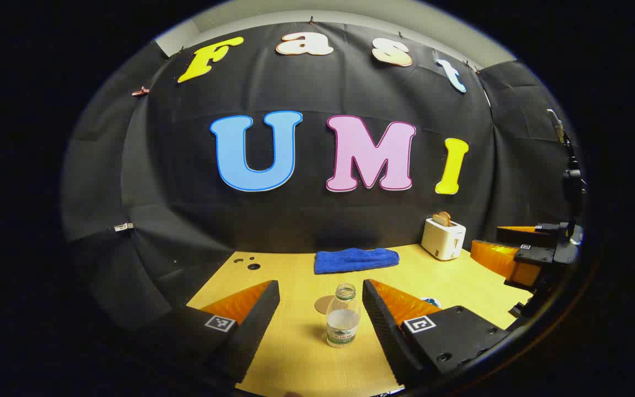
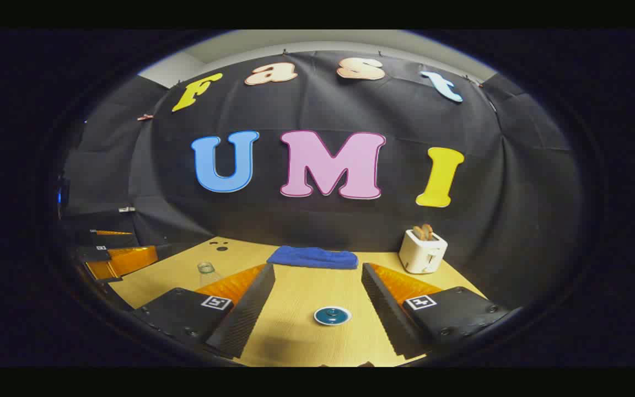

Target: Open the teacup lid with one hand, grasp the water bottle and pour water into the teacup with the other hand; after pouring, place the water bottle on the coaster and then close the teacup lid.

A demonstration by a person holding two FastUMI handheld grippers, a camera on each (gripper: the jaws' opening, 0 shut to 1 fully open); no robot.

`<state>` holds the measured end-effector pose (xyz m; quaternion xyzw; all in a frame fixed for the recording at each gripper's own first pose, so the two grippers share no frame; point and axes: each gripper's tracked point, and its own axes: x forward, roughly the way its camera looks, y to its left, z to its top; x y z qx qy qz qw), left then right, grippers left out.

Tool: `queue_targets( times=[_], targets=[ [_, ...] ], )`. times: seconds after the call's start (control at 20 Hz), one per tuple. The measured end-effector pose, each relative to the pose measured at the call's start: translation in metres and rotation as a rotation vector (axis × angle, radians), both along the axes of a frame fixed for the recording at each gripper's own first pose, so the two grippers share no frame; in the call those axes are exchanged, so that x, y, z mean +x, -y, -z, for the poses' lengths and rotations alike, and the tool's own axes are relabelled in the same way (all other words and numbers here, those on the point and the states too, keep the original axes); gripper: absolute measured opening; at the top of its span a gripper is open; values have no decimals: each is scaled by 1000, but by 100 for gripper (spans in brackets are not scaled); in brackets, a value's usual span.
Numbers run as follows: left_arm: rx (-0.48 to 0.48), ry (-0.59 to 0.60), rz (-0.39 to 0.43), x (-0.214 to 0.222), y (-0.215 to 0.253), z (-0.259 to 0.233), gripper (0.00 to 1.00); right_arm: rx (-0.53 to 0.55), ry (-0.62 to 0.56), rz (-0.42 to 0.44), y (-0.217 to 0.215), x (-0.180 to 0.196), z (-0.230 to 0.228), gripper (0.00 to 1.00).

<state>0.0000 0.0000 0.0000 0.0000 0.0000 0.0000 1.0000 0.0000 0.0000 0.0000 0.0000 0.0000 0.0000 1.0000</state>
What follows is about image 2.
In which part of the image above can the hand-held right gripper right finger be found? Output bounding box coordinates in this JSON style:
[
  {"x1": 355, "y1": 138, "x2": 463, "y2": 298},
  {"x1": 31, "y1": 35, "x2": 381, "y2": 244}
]
[{"x1": 362, "y1": 262, "x2": 511, "y2": 360}]

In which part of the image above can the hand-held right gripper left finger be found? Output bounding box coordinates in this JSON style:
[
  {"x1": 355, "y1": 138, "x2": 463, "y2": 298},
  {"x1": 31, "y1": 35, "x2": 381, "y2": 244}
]
[{"x1": 130, "y1": 263, "x2": 276, "y2": 360}]

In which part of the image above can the clear plastic water bottle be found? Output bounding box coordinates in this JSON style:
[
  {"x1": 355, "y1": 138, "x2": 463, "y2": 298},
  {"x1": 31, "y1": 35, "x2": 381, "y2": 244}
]
[{"x1": 197, "y1": 262, "x2": 224, "y2": 288}]

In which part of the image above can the white toaster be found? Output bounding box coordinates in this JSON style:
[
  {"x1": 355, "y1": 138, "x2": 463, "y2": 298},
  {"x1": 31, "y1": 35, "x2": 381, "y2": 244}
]
[{"x1": 399, "y1": 229, "x2": 448, "y2": 275}]

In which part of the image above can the blue towel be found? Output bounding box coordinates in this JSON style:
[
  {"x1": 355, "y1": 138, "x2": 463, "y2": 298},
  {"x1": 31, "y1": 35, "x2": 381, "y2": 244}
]
[{"x1": 267, "y1": 246, "x2": 359, "y2": 270}]

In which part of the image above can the black backdrop cloth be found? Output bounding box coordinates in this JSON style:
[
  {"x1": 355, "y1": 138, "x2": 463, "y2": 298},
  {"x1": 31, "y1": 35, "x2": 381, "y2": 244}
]
[{"x1": 58, "y1": 51, "x2": 585, "y2": 309}]

